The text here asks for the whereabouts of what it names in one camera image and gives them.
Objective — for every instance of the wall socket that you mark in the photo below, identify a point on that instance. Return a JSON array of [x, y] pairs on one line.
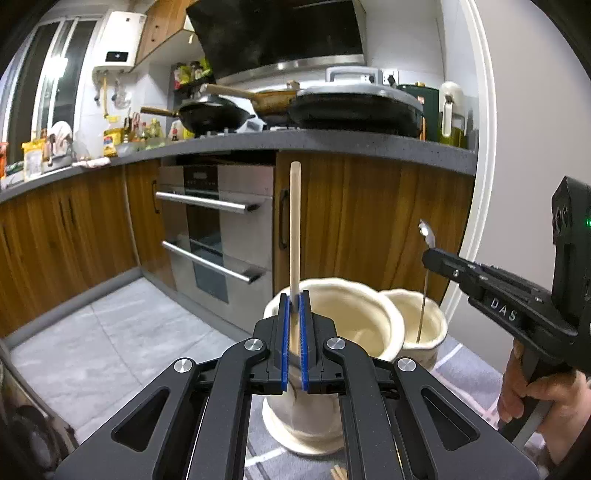
[[389, 76]]

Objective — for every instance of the spice rack with packets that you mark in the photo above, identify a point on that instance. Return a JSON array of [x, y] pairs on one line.
[[189, 76]]

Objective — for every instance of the yellow oil bottle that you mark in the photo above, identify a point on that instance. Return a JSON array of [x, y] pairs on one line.
[[111, 144]]

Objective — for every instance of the white cloth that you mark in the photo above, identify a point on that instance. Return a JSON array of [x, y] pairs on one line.
[[94, 163]]

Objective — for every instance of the group of condiment bottles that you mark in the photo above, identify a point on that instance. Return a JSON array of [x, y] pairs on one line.
[[143, 134]]

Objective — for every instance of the black wok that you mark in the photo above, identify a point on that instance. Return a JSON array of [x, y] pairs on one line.
[[212, 116]]

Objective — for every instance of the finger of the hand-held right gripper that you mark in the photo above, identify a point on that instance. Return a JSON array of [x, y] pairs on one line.
[[489, 288]]

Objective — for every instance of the metal spoon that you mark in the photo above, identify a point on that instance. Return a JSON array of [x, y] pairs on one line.
[[422, 309]]

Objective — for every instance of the light wooden utensil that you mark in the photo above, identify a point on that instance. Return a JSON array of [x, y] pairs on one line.
[[295, 230]]

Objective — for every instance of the brown frying pan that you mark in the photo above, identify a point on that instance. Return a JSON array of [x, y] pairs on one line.
[[272, 102]]

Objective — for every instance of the grey electric griddle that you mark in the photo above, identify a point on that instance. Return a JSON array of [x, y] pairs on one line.
[[355, 107]]

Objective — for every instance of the large cream ceramic pot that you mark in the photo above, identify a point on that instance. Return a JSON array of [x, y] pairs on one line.
[[353, 318]]

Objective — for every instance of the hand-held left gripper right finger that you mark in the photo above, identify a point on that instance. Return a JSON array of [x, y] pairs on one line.
[[304, 341]]

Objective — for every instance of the yellow gas pipe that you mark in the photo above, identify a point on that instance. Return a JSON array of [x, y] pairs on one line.
[[106, 97]]

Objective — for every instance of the built-in steel oven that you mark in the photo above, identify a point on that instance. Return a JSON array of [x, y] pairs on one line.
[[231, 240]]

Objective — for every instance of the window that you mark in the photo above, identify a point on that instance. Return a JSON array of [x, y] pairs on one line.
[[51, 78]]

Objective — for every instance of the black range hood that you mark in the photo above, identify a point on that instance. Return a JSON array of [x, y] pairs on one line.
[[277, 32]]

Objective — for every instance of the small cream ceramic pot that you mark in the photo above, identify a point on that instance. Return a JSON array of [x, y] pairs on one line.
[[433, 323]]

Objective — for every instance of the person's right hand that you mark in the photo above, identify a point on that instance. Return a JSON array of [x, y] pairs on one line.
[[570, 408]]

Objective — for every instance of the wooden base cabinet row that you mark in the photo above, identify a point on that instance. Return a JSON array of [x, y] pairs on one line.
[[69, 240]]

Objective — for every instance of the wooden chopsticks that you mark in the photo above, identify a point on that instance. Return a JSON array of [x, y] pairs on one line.
[[338, 474]]

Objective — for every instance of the yellow snack bag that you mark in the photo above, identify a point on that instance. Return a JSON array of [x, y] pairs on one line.
[[33, 159]]

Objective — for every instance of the grey countertop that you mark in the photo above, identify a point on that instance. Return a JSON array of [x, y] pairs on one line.
[[323, 144]]

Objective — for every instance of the white kettle with rag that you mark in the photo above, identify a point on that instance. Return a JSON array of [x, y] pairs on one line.
[[60, 141]]

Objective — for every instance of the wooden wall cabinet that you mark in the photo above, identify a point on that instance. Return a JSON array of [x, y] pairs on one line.
[[161, 27]]

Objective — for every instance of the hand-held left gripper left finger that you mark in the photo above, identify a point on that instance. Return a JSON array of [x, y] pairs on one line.
[[284, 339]]

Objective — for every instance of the gas stove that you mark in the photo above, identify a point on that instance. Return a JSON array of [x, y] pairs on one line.
[[272, 129]]

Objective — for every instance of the white water heater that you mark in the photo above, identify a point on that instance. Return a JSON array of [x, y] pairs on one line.
[[117, 41]]

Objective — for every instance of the dark green appliance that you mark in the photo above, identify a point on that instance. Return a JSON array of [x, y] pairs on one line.
[[424, 106]]

